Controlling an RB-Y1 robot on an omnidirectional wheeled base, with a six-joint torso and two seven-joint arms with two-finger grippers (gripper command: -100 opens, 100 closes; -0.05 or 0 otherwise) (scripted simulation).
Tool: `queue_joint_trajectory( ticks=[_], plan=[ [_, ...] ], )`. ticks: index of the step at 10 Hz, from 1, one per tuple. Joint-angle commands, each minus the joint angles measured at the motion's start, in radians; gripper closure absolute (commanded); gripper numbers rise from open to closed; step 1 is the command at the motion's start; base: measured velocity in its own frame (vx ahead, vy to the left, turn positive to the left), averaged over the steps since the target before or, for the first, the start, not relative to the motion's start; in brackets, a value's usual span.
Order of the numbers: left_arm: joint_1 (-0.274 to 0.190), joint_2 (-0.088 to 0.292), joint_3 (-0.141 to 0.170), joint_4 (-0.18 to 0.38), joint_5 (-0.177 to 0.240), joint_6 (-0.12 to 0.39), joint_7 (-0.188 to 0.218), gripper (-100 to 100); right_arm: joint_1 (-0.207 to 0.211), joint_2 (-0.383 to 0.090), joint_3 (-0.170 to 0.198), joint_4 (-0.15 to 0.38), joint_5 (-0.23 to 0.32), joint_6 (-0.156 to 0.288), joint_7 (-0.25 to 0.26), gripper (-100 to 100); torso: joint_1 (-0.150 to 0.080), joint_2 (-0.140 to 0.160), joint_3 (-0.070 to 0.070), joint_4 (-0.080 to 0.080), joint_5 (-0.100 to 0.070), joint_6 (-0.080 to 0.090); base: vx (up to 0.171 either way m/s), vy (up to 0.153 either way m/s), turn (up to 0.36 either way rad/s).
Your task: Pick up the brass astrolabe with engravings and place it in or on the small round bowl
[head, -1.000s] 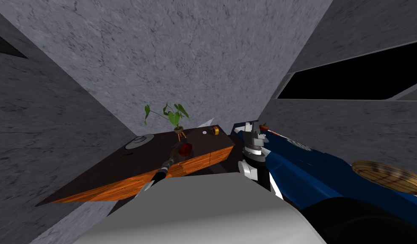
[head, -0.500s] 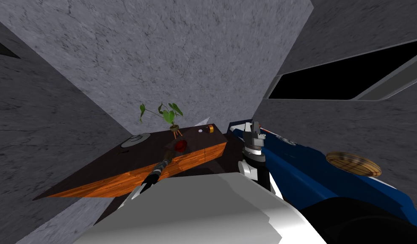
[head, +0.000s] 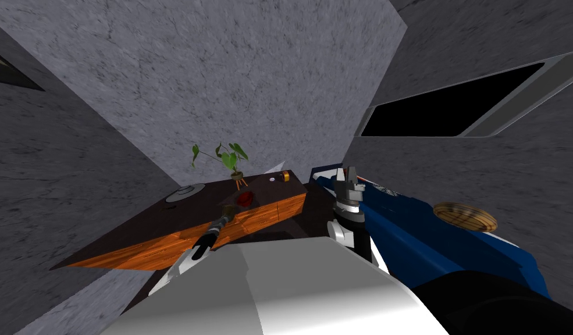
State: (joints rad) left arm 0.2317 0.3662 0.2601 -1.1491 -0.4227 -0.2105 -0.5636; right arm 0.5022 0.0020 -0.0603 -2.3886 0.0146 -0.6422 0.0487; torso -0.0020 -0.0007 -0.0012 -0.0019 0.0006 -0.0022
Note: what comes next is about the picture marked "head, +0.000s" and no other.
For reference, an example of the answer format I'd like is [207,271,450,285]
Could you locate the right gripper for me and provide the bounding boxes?
[333,166,366,205]

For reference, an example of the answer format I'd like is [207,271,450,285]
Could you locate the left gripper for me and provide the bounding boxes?
[220,204,241,225]

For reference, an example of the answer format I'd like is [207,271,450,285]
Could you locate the grey round plate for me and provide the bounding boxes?
[165,183,207,204]

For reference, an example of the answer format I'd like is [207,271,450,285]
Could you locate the green potted plant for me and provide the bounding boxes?
[190,141,250,191]

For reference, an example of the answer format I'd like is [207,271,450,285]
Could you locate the orange wooden dresser, dark top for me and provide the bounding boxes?
[50,169,308,272]

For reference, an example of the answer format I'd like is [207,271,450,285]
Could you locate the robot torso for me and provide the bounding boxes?
[99,236,450,335]

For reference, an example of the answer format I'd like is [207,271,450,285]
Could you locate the woven wooden basket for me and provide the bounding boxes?
[432,201,499,233]

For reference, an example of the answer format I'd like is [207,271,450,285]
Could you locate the black window, grey frame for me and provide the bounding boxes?
[360,48,573,138]

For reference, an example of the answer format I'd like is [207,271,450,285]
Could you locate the dark wall picture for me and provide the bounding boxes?
[0,45,46,92]

